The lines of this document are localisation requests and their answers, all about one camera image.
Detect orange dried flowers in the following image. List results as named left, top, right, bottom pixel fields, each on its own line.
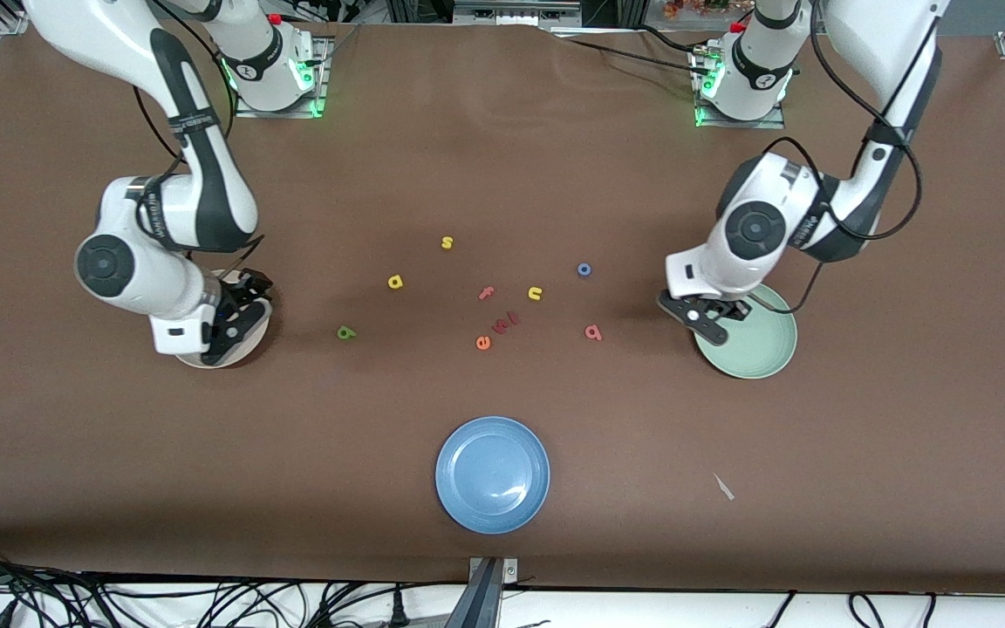
left=664, top=0, right=752, bottom=20

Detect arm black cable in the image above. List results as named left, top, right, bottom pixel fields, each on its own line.
left=751, top=0, right=924, bottom=315
left=132, top=0, right=268, bottom=280

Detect black cable on cover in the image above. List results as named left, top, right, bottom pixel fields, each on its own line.
left=555, top=35, right=702, bottom=75
left=638, top=24, right=713, bottom=55

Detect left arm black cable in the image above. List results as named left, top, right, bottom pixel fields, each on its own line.
left=751, top=0, right=924, bottom=315

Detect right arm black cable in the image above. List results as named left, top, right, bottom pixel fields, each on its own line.
left=132, top=0, right=268, bottom=280

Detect green round plate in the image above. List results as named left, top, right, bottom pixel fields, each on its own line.
left=696, top=283, right=798, bottom=380

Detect blue round plate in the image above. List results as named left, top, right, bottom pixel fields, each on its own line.
left=434, top=416, right=551, bottom=535

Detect silver equipment box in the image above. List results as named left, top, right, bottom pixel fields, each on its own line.
left=453, top=0, right=584, bottom=27

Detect grey metal post bracket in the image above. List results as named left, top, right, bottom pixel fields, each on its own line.
left=443, top=556, right=521, bottom=628

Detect beige brown round plate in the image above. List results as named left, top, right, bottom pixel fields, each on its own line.
left=173, top=269, right=272, bottom=370

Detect brown table cover sheet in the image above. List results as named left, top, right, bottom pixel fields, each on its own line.
left=0, top=16, right=1005, bottom=596

